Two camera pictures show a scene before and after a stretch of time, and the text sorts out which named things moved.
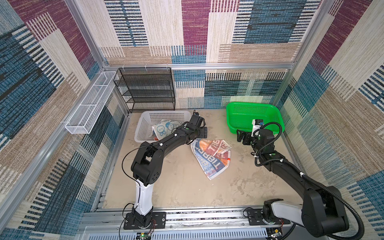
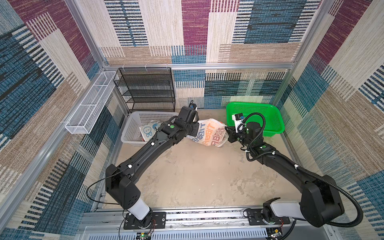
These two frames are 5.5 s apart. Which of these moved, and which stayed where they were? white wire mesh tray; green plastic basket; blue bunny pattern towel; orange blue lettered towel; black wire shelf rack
Moved: orange blue lettered towel; blue bunny pattern towel
Stayed: white wire mesh tray; green plastic basket; black wire shelf rack
